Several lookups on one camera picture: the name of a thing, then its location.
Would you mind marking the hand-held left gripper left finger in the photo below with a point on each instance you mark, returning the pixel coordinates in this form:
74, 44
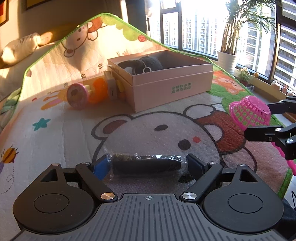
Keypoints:
100, 168

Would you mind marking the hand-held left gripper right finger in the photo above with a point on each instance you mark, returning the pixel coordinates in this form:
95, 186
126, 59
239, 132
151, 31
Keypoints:
196, 165

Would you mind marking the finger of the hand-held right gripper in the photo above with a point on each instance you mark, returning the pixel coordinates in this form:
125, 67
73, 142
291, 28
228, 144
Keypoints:
261, 134
282, 105

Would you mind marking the pink plastic mesh basket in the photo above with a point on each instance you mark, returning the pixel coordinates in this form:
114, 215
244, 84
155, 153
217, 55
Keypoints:
249, 111

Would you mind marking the black cylinder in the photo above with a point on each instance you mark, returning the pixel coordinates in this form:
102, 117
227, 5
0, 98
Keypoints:
145, 164

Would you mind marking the orange plastic toy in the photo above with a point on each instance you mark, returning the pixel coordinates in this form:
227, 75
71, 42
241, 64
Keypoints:
98, 91

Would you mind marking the pink cardboard box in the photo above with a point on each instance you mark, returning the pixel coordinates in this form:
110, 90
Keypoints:
166, 90

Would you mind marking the black plush toy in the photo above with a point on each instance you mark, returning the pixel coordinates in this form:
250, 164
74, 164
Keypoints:
138, 63

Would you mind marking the small pale sill figurine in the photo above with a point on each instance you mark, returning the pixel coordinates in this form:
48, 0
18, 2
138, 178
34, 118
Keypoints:
275, 85

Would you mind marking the small plant red pot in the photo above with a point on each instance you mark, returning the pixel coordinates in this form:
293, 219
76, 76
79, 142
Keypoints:
244, 78

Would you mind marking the printed cartoon play mat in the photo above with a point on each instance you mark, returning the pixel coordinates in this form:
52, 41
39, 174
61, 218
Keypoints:
69, 129

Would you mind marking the potted palm white pot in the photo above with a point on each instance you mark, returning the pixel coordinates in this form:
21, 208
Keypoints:
227, 60

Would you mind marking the pink round wooden toy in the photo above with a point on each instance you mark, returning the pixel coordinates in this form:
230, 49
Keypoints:
77, 95

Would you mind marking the green white cloth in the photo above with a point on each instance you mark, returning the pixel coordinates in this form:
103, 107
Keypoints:
7, 104

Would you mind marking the beige covered sofa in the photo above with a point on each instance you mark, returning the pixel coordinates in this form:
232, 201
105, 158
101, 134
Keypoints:
9, 76

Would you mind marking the black framed window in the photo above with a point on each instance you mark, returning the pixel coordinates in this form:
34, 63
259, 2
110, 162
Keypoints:
178, 23

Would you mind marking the cream pillow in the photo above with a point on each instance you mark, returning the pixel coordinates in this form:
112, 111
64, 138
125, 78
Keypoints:
18, 49

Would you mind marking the hanging beige cloth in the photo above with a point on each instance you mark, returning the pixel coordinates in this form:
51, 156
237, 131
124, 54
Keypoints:
149, 8

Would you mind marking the orange framed picture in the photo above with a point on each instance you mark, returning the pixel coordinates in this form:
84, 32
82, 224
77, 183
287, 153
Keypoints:
34, 3

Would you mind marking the red framed picture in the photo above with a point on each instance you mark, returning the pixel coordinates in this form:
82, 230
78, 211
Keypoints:
2, 11

